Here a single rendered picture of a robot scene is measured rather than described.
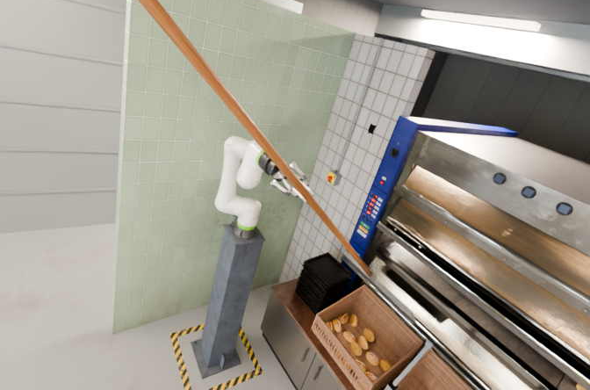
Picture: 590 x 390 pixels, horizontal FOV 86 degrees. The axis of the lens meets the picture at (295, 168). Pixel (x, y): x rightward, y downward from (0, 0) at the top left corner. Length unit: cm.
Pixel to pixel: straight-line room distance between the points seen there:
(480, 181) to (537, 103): 357
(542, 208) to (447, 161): 54
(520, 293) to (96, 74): 360
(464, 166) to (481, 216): 30
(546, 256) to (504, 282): 27
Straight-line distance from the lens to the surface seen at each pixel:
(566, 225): 203
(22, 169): 389
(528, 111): 561
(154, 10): 76
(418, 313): 251
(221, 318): 254
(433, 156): 223
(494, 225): 212
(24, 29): 349
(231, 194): 200
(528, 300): 218
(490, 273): 220
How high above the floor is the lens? 245
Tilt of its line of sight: 22 degrees down
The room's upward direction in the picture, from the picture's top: 16 degrees clockwise
